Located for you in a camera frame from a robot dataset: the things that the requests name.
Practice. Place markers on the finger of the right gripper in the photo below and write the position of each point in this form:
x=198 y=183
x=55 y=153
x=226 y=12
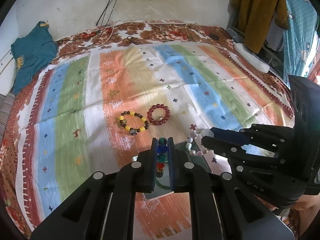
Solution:
x=233 y=137
x=234 y=151

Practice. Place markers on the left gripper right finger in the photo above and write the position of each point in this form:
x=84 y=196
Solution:
x=221 y=208

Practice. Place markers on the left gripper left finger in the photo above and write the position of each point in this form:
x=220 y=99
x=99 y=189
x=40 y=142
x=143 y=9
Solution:
x=102 y=207

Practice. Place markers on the person hand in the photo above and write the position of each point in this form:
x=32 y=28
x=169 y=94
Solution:
x=306 y=202

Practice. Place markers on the silver metal tin box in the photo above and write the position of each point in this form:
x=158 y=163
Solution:
x=170 y=180

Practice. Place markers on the white oblong object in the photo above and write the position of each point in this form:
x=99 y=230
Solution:
x=254 y=61

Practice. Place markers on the striped colourful cloth mat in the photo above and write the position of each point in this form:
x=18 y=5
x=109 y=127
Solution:
x=97 y=112

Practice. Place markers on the blue patterned hanging cloth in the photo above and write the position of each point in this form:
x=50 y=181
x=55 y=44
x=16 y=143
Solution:
x=300 y=40

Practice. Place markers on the brown floral bed sheet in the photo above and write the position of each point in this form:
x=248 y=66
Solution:
x=115 y=37

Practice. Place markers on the mustard brown hanging garment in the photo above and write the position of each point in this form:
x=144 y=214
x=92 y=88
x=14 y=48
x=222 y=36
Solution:
x=254 y=18

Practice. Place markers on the striped grey pillow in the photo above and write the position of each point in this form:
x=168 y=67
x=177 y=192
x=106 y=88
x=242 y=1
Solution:
x=6 y=106

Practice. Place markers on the white headboard with ornament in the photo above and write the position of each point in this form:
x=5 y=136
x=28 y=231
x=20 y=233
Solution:
x=8 y=73

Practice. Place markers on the teal shirt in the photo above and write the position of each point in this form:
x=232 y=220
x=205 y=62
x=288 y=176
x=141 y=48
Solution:
x=32 y=53

